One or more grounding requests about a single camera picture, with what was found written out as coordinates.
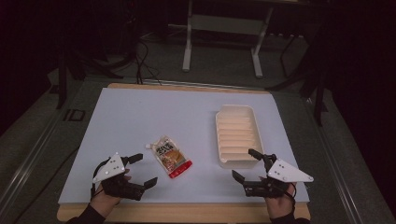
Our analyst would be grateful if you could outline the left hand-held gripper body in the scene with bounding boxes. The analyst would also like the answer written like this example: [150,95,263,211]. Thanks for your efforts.
[92,151,146,202]

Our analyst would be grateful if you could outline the person's left hand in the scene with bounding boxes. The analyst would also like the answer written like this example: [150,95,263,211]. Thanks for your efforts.
[90,169,133,218]

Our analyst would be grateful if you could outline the white table mat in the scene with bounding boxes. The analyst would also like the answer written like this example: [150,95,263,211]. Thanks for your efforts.
[58,87,311,205]

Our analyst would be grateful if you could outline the aluminium rail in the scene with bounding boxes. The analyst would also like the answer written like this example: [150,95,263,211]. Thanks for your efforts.
[305,98,366,224]
[0,92,86,216]

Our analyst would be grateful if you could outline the sauce pouch with red bottom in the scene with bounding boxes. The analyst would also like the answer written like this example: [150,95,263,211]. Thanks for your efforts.
[145,134,193,179]

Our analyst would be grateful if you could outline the white ribbed plastic tray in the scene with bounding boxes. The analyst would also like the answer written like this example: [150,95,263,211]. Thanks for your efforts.
[215,104,265,170]

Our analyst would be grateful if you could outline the black metal stand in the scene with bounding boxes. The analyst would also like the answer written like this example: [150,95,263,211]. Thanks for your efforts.
[266,27,332,127]
[54,29,125,110]

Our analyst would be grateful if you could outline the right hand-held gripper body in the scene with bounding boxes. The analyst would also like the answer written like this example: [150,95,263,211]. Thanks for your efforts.
[242,153,315,199]

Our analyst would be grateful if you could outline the black floor cables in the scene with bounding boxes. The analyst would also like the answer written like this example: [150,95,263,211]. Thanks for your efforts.
[134,39,163,86]

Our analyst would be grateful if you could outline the person's right hand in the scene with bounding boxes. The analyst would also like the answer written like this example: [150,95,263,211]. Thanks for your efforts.
[259,175,297,220]

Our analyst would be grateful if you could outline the white metal desk frame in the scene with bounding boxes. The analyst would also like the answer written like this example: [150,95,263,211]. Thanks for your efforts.
[181,0,276,79]

